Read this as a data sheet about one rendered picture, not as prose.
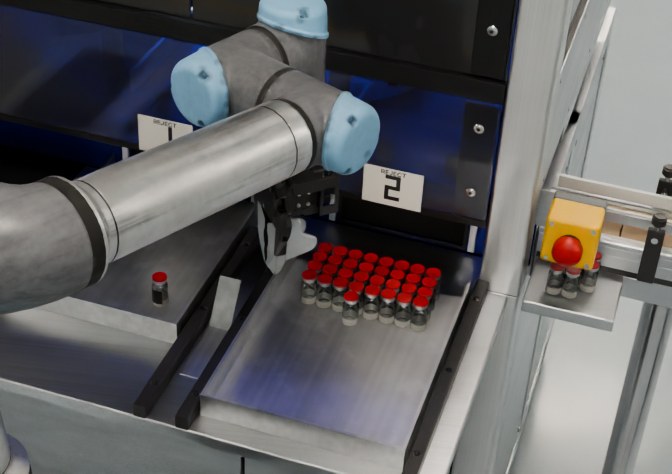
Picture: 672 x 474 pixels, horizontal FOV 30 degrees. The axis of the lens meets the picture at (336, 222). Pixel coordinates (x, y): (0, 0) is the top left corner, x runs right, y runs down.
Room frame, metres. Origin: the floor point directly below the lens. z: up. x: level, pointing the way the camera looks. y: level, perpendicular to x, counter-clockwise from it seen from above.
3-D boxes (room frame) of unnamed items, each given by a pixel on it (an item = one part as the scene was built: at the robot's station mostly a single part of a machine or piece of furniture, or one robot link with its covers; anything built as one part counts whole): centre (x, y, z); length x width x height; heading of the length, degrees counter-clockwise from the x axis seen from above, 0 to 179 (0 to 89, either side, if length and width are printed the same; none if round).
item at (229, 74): (1.13, 0.11, 1.34); 0.11 x 0.11 x 0.08; 51
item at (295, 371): (1.24, -0.02, 0.90); 0.34 x 0.26 x 0.04; 164
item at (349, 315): (1.30, -0.03, 0.90); 0.02 x 0.02 x 0.05
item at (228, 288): (1.25, 0.16, 0.91); 0.14 x 0.03 x 0.06; 164
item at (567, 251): (1.34, -0.31, 0.99); 0.04 x 0.04 x 0.04; 74
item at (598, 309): (1.42, -0.35, 0.87); 0.14 x 0.13 x 0.02; 164
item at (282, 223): (1.20, 0.07, 1.12); 0.05 x 0.02 x 0.09; 24
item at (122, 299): (1.44, 0.28, 0.90); 0.34 x 0.26 x 0.04; 164
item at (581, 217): (1.39, -0.32, 0.99); 0.08 x 0.07 x 0.07; 164
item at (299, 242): (1.21, 0.05, 1.08); 0.06 x 0.03 x 0.09; 114
